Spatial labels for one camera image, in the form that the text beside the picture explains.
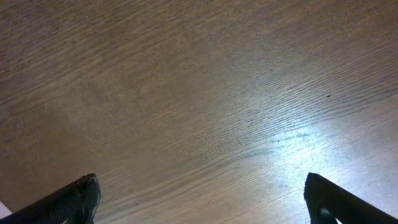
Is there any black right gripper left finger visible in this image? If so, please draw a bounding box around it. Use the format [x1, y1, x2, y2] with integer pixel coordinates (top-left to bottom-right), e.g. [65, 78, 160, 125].
[1, 174, 101, 224]

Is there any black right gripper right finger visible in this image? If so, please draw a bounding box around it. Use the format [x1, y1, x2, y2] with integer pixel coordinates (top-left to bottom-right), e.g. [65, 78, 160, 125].
[304, 172, 397, 224]

